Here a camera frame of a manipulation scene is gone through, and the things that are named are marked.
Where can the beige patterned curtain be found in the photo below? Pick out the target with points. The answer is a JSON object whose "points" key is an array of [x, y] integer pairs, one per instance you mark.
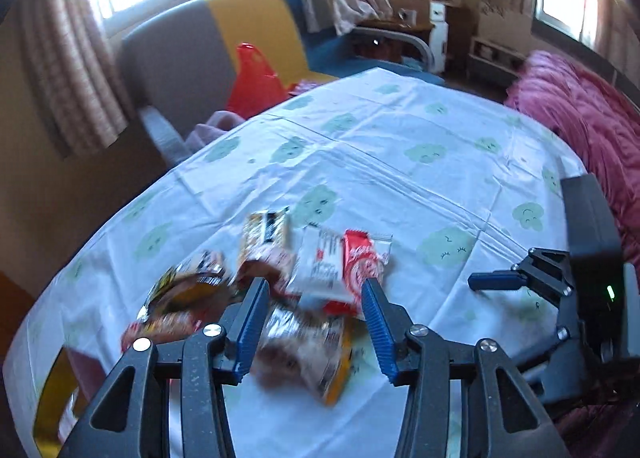
{"points": [[70, 62]]}

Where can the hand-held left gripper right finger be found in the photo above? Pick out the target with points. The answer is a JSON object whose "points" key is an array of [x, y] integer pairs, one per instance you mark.
{"points": [[375, 320]]}

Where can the white green-print tablecloth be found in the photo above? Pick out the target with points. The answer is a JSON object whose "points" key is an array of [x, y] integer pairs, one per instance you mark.
{"points": [[400, 147]]}

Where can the pink blanket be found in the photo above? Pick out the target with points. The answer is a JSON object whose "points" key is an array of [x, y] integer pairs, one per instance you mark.
{"points": [[575, 107]]}

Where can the red brown snack packet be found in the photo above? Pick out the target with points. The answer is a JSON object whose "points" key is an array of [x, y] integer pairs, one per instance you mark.
{"points": [[165, 328]]}

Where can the low white shelf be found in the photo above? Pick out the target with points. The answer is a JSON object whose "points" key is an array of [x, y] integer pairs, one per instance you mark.
{"points": [[492, 57]]}

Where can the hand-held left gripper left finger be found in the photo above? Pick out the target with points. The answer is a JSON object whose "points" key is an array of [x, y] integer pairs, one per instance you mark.
{"points": [[252, 325]]}

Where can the brown cardboard box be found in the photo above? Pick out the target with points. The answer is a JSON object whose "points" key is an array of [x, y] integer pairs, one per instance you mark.
{"points": [[505, 25]]}

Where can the white red-print snack packet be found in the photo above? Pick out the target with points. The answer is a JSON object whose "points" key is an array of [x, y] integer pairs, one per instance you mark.
{"points": [[320, 263]]}

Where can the black yellow snack packet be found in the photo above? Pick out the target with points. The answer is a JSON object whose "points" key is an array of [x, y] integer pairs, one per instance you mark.
{"points": [[190, 283]]}

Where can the silver yellow snack packet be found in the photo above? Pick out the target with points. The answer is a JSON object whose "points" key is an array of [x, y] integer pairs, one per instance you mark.
{"points": [[300, 348]]}

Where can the red plastic bag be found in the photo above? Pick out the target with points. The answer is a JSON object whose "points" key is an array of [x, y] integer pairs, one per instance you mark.
{"points": [[255, 82]]}

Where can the brown yellow snack packet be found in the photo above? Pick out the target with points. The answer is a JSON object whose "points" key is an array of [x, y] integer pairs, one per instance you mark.
{"points": [[265, 238]]}

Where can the pink cloth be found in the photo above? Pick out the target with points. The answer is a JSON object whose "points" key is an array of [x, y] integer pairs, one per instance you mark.
{"points": [[210, 130]]}

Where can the maroon gift box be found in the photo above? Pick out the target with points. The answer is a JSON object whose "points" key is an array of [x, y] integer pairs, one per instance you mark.
{"points": [[82, 368]]}

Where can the grey yellow blue sofa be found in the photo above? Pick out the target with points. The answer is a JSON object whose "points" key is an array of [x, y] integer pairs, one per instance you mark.
{"points": [[170, 52]]}

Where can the red white snack packet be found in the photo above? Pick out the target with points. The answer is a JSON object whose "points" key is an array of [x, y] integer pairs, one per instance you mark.
{"points": [[362, 263]]}

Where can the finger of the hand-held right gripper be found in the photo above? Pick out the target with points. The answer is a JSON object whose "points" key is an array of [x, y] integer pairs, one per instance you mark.
{"points": [[555, 348], [500, 281]]}

